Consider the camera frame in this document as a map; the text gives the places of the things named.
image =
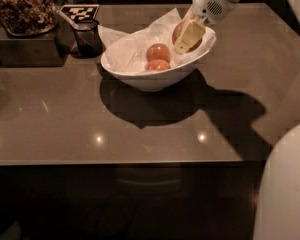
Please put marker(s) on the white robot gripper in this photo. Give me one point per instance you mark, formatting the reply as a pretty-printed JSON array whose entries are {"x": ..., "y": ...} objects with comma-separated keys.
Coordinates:
[{"x": 208, "y": 4}]

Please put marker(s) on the large red-yellow apple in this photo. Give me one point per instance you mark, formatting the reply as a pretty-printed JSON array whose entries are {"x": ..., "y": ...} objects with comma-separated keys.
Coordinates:
[{"x": 176, "y": 34}]

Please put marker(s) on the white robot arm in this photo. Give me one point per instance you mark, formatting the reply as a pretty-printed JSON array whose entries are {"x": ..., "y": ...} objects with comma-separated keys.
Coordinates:
[{"x": 278, "y": 207}]

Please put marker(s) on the back red apple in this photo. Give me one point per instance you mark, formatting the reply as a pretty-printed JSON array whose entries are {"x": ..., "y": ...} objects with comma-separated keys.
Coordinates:
[{"x": 158, "y": 51}]

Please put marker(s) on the red apple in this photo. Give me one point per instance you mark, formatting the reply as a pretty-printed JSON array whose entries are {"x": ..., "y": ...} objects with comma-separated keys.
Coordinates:
[
  {"x": 158, "y": 65},
  {"x": 158, "y": 51}
]

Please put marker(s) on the front red apple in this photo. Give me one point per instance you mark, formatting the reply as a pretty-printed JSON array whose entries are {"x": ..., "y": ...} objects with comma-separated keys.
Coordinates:
[{"x": 158, "y": 65}]

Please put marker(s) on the white ceramic bowl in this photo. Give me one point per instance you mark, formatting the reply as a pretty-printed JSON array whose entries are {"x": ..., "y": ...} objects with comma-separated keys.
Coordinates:
[{"x": 150, "y": 81}]

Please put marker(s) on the white paper liner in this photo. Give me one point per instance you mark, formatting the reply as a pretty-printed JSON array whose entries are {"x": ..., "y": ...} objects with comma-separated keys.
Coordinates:
[{"x": 126, "y": 53}]

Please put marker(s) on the black mesh cup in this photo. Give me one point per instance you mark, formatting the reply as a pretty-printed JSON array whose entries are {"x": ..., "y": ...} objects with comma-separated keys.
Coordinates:
[{"x": 87, "y": 38}]

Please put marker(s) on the black-white fiducial marker card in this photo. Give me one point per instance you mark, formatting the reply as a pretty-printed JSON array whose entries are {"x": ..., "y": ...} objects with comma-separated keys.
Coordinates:
[{"x": 80, "y": 12}]

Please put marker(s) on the glass jar of granola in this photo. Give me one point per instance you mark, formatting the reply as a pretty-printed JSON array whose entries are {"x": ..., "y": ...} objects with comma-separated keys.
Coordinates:
[{"x": 24, "y": 18}]

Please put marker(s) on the dark wooden box stand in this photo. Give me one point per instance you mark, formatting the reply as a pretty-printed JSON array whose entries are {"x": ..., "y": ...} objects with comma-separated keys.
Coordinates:
[{"x": 47, "y": 50}]

